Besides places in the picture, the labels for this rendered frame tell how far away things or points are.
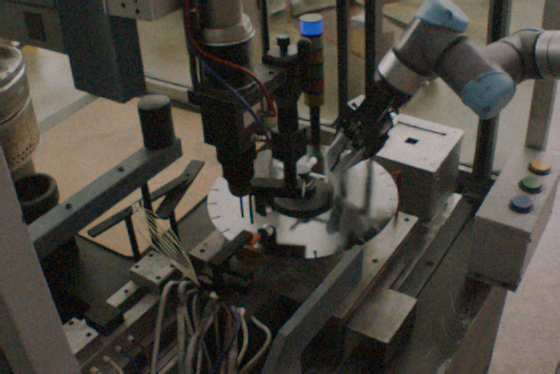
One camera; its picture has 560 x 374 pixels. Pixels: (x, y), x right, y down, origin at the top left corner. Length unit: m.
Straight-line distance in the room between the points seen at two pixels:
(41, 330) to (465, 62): 0.70
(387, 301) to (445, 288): 0.18
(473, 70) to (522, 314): 1.47
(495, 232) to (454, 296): 0.15
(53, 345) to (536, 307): 2.04
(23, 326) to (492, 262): 0.97
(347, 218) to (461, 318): 0.30
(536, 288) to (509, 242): 1.21
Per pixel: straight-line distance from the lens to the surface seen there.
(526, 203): 1.23
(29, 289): 0.41
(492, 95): 0.93
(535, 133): 1.41
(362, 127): 1.04
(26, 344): 0.43
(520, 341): 2.22
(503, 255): 1.23
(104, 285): 1.20
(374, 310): 1.11
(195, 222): 1.43
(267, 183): 1.04
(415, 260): 1.30
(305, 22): 1.29
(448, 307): 1.23
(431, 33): 0.97
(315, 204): 1.10
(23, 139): 1.46
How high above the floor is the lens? 1.62
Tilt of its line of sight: 31 degrees down
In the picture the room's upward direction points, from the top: 5 degrees counter-clockwise
